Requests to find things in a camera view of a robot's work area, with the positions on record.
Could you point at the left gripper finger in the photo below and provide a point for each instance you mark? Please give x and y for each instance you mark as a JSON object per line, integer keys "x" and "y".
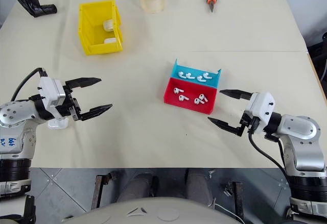
{"x": 84, "y": 82}
{"x": 95, "y": 111}

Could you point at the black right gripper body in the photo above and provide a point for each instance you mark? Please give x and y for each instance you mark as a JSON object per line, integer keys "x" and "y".
{"x": 244, "y": 120}

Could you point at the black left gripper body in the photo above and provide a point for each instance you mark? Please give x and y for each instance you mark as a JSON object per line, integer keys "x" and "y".
{"x": 72, "y": 106}

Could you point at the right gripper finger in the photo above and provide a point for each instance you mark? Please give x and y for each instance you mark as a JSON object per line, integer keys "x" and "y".
{"x": 226, "y": 126}
{"x": 236, "y": 94}

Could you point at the yellow plastic bin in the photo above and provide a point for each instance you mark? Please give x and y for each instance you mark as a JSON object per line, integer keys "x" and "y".
{"x": 102, "y": 48}

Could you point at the cyan plastic tray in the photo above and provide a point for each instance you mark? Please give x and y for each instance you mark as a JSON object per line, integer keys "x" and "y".
{"x": 214, "y": 82}

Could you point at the white earbud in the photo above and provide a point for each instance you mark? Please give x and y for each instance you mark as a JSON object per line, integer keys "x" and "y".
{"x": 200, "y": 78}
{"x": 176, "y": 90}
{"x": 189, "y": 76}
{"x": 182, "y": 98}
{"x": 197, "y": 102}
{"x": 202, "y": 97}
{"x": 182, "y": 75}
{"x": 206, "y": 75}

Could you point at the red plastic tray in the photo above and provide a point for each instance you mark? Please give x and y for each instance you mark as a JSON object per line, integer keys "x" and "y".
{"x": 189, "y": 106}

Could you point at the beige table cloth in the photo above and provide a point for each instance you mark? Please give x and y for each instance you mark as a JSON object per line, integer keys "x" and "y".
{"x": 143, "y": 132}

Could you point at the grey rounded leg shape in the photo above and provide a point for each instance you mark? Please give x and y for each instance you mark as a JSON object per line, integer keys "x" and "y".
{"x": 199, "y": 183}

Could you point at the dark background equipment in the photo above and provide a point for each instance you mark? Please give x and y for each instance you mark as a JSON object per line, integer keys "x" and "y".
{"x": 319, "y": 55}

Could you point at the grey robot torso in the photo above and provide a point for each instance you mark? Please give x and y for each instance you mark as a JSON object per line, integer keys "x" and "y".
{"x": 153, "y": 211}

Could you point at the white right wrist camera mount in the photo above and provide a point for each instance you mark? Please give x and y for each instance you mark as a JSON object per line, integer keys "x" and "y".
{"x": 260, "y": 104}

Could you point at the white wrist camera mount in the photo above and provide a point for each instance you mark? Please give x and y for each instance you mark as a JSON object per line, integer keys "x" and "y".
{"x": 260, "y": 104}
{"x": 48, "y": 88}

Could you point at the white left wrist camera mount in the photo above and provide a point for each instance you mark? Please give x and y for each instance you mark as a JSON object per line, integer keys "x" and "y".
{"x": 48, "y": 88}

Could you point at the rusty metal frame bar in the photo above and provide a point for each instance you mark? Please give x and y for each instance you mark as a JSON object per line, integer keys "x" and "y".
{"x": 238, "y": 198}
{"x": 99, "y": 190}

